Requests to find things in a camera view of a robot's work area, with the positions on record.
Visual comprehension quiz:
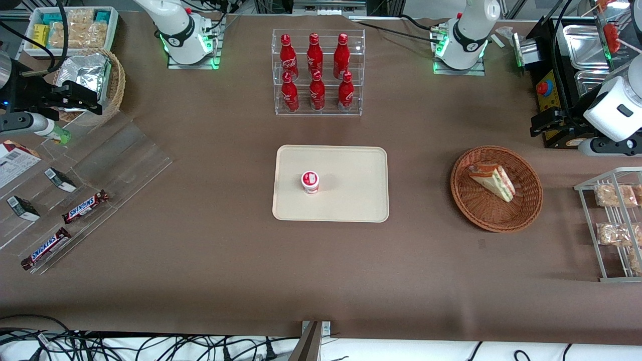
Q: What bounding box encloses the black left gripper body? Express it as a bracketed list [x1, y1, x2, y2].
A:
[551, 107, 588, 139]

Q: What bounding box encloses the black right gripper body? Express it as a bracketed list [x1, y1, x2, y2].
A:
[4, 74, 64, 114]

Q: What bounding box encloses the triangular sandwich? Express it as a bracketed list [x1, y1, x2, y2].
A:
[468, 163, 516, 203]

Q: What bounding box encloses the tan wicker basket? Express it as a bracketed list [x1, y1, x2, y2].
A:
[52, 48, 126, 127]

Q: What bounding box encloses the brown round wicker basket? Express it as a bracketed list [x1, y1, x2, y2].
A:
[450, 145, 544, 233]

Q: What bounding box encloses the beige plastic tray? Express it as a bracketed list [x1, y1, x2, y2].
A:
[272, 145, 390, 223]

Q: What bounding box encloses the silver foil bag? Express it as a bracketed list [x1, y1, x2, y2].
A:
[56, 53, 113, 112]

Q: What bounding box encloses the green label drink bottle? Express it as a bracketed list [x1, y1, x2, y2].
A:
[48, 123, 72, 145]

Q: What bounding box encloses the steel food pan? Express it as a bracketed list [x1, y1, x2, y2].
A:
[563, 25, 611, 71]
[574, 70, 616, 99]

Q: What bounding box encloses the yellow snack box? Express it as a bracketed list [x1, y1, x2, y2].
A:
[32, 24, 50, 50]

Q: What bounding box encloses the black hot food case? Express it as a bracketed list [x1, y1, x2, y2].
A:
[531, 15, 642, 149]

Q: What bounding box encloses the clear bag of crackers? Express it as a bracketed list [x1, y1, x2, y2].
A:
[49, 9, 109, 49]

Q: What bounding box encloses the silver metal box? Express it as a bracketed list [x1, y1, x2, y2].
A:
[512, 37, 540, 69]

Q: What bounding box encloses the white plastic bin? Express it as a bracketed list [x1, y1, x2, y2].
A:
[23, 6, 120, 59]

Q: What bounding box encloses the clear acrylic stepped display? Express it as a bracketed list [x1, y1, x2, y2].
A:
[0, 110, 174, 275]

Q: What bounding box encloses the white printed cardboard package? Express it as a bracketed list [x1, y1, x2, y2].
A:
[0, 140, 42, 189]

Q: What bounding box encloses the small black white box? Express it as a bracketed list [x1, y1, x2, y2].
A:
[7, 196, 41, 222]
[44, 167, 77, 193]

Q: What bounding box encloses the red skewered food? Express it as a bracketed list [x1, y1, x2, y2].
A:
[596, 0, 642, 55]

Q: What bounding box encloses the Snickers chocolate bar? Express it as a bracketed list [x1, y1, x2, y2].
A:
[62, 190, 109, 224]
[21, 227, 72, 271]

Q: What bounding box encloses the clear acrylic bottle rack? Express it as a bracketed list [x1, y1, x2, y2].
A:
[272, 29, 366, 117]

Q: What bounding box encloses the red cola bottle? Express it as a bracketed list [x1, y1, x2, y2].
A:
[281, 71, 300, 112]
[309, 70, 326, 111]
[307, 33, 324, 77]
[334, 33, 350, 79]
[279, 34, 299, 81]
[338, 71, 355, 112]

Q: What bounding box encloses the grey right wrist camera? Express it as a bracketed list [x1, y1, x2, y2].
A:
[0, 112, 52, 136]

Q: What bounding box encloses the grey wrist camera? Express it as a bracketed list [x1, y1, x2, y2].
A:
[0, 112, 52, 136]
[578, 136, 642, 157]

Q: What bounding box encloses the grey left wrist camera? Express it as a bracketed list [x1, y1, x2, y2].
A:
[578, 136, 642, 157]

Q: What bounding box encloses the black thick cable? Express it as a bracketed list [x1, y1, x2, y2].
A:
[0, 0, 70, 75]

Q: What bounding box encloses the grey metal wire rack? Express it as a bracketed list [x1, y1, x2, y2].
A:
[574, 167, 642, 283]

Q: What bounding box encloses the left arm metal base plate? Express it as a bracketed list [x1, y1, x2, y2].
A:
[432, 20, 487, 76]

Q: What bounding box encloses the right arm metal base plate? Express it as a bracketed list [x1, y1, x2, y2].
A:
[167, 15, 227, 70]

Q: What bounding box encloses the black cable bundle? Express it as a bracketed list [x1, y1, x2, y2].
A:
[0, 314, 301, 361]

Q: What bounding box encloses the metal table bracket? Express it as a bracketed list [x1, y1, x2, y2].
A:
[287, 320, 332, 361]

